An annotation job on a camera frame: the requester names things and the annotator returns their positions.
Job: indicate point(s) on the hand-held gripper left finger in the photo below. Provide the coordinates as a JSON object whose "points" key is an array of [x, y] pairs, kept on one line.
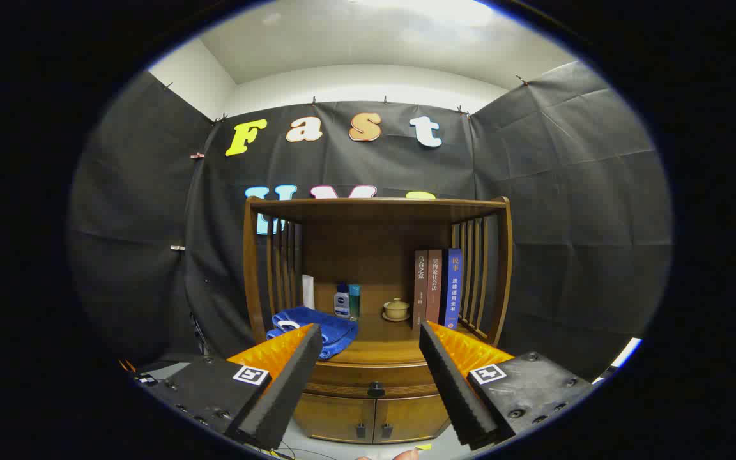
{"points": [[285, 390]]}

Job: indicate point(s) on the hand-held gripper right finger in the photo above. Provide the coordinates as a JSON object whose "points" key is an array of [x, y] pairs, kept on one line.
{"points": [[451, 390]]}

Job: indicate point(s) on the wooden drawer with black knob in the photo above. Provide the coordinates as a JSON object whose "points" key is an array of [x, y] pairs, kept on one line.
{"points": [[349, 377]]}

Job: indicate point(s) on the wooden cabinet door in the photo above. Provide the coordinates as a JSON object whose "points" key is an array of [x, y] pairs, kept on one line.
{"points": [[409, 418], [329, 415]]}

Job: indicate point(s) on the wooden countertop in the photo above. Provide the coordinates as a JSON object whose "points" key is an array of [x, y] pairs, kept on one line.
{"points": [[381, 348]]}

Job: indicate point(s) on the wooden cabinet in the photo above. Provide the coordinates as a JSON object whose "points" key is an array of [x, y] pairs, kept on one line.
{"points": [[368, 255]]}

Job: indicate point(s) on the blue folded towel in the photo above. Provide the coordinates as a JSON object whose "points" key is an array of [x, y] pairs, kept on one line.
{"points": [[336, 329]]}

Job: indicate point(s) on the beige lidded tea cup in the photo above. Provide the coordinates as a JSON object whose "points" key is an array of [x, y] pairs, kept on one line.
{"points": [[396, 310]]}

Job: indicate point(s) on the white tube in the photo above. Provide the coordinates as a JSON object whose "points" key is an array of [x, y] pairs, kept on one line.
{"points": [[308, 292]]}

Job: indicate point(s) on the white bottle with blue cap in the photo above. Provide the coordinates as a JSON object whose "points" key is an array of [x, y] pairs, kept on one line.
{"points": [[342, 305]]}

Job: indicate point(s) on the blue book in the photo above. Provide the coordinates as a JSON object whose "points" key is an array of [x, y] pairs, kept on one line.
{"points": [[453, 287]]}

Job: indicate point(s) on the reddish brown book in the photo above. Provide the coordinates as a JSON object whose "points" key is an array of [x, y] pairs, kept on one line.
{"points": [[434, 287]]}

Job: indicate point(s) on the teal bottle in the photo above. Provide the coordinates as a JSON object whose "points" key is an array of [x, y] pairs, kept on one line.
{"points": [[354, 301]]}

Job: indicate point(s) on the black backdrop cloth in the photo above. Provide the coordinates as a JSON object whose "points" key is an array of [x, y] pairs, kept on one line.
{"points": [[566, 191]]}

